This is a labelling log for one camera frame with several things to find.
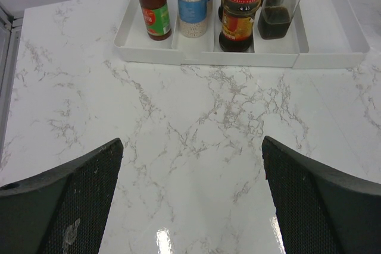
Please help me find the blue label spice jar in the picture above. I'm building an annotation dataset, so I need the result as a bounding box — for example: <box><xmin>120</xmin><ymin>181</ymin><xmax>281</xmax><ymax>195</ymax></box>
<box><xmin>177</xmin><ymin>0</ymin><xmax>208</xmax><ymax>38</ymax></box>

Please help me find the left aluminium frame post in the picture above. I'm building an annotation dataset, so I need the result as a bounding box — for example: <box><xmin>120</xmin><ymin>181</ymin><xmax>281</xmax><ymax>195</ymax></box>
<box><xmin>1</xmin><ymin>4</ymin><xmax>23</xmax><ymax>152</ymax></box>

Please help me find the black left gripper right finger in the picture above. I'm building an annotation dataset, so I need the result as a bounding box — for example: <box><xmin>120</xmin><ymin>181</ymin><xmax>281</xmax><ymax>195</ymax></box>
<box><xmin>262</xmin><ymin>136</ymin><xmax>380</xmax><ymax>253</ymax></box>

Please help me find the red lid sauce jar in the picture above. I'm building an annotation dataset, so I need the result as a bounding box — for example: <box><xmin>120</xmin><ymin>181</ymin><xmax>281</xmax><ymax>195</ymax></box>
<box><xmin>219</xmin><ymin>0</ymin><xmax>261</xmax><ymax>52</ymax></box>

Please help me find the white compartment organizer tray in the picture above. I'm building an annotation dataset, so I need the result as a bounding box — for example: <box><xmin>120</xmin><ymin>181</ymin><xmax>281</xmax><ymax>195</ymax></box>
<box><xmin>114</xmin><ymin>0</ymin><xmax>370</xmax><ymax>69</ymax></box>

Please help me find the round glass oil bottle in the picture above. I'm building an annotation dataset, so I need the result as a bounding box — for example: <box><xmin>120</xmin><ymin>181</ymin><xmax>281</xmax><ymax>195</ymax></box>
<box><xmin>257</xmin><ymin>0</ymin><xmax>315</xmax><ymax>40</ymax></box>

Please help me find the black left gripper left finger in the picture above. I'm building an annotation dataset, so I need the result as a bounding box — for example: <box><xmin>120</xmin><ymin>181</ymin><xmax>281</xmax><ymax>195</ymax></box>
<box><xmin>1</xmin><ymin>138</ymin><xmax>123</xmax><ymax>253</ymax></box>

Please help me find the green label sauce bottle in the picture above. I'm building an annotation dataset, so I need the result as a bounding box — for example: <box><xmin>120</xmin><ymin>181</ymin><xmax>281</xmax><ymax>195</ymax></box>
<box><xmin>139</xmin><ymin>0</ymin><xmax>171</xmax><ymax>41</ymax></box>

